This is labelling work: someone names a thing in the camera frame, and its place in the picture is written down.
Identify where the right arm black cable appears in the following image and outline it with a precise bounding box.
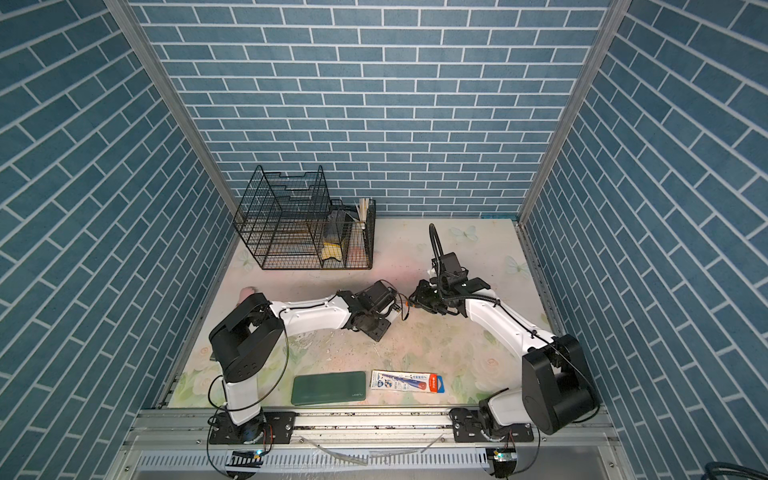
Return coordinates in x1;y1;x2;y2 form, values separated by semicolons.
428;223;559;349

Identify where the green flat case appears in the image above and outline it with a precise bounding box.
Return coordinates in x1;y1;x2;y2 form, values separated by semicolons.
291;371;367;406

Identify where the black wire file rack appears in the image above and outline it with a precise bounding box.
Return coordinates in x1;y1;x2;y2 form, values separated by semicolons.
233;166;332;270

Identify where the pink object on table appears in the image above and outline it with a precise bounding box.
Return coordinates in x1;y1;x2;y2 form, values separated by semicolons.
239;287;255;302

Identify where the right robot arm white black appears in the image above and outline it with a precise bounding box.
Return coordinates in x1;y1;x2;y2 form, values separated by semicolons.
409;253;600;440

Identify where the white blue red package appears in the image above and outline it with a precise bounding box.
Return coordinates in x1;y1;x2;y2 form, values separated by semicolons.
369;370;445;394

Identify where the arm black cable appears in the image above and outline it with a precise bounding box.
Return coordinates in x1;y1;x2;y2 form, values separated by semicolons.
428;223;559;349
206;323;292;415

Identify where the yellow item in basket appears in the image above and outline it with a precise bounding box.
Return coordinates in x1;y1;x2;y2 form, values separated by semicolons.
320;240;344;262

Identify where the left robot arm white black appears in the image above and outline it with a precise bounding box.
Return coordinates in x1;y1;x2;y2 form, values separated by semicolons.
208;280;407;445

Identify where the black wire mesh basket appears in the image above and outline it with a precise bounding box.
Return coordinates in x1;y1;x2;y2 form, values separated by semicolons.
320;198;376;270

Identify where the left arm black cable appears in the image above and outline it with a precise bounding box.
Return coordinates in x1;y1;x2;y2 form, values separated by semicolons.
206;323;292;415

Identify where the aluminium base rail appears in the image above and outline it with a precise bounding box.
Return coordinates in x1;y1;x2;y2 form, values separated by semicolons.
108;406;632;479

